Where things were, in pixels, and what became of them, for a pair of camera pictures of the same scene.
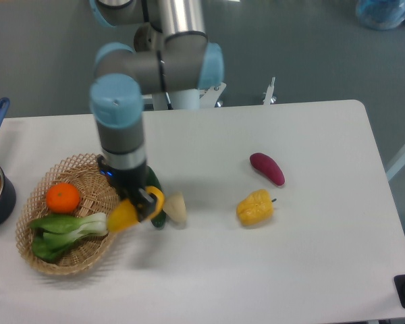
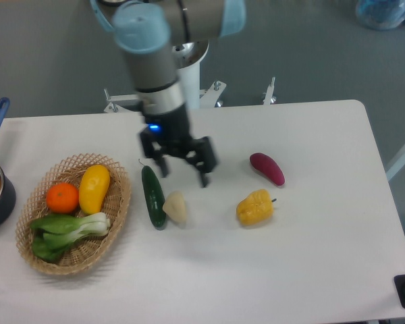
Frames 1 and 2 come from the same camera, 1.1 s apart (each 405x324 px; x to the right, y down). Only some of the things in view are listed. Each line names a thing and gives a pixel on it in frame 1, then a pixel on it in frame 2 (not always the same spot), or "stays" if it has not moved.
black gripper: [129, 184] to [173, 127]
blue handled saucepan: [1, 200] stays
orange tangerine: [63, 198] stays
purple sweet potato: [268, 167] stays
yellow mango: [123, 214] to [93, 186]
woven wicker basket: [62, 224] stays
